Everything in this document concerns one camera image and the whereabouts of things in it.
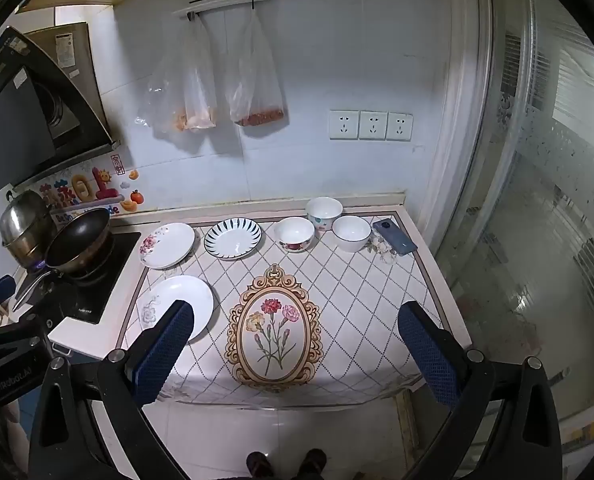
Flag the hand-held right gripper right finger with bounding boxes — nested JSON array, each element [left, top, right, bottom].
[[397, 301, 562, 480]]

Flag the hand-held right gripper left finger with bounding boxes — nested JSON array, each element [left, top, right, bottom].
[[27, 299, 195, 480]]

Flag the white plate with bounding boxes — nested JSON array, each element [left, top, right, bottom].
[[146, 275, 215, 343]]

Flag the red floral plate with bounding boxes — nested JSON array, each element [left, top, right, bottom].
[[140, 222, 196, 270]]

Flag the blue striped plate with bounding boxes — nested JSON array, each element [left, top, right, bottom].
[[203, 217, 263, 261]]

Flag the red floral bowl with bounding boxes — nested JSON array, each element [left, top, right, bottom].
[[273, 217, 315, 253]]

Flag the tall dotted white bowl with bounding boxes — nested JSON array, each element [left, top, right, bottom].
[[305, 197, 344, 232]]

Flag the steel pot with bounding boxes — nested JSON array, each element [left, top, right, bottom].
[[0, 190, 58, 268]]

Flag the black cooktop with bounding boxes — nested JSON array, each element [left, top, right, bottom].
[[14, 231, 142, 325]]

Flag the diamond pattern floral tablecloth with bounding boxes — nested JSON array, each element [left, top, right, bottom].
[[114, 207, 470, 408]]

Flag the black wok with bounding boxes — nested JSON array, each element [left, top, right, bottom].
[[12, 208, 113, 311]]

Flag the blue smartphone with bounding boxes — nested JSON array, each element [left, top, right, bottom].
[[372, 218, 419, 257]]

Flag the person's left shoe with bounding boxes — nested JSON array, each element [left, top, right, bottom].
[[246, 451, 278, 480]]

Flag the person's shoe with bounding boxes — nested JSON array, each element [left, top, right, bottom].
[[246, 451, 278, 480], [299, 448, 328, 480]]

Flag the person's right shoe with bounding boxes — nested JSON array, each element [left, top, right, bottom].
[[299, 448, 328, 480]]

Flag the black range hood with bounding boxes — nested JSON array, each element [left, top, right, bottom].
[[0, 22, 120, 193]]

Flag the frosted glass sliding door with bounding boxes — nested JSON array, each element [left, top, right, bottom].
[[427, 0, 594, 461]]

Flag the clear plastic bag red contents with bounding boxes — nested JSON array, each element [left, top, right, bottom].
[[225, 10, 285, 128]]

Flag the colourful wall stickers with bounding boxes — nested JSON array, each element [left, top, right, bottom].
[[40, 155, 143, 221]]

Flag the white wall outlet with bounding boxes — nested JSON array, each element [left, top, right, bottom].
[[359, 111, 388, 141], [387, 112, 414, 142], [329, 110, 360, 141]]

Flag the white wall hook rail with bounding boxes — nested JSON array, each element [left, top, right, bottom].
[[172, 0, 271, 20]]

